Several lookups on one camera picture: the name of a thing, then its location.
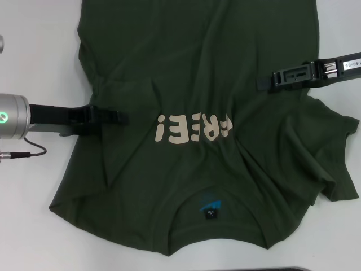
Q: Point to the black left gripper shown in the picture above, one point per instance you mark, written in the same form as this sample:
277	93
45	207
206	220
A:
56	114

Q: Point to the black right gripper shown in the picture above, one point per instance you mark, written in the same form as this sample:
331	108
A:
338	69

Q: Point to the dark green t-shirt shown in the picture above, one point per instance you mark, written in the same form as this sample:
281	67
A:
183	70

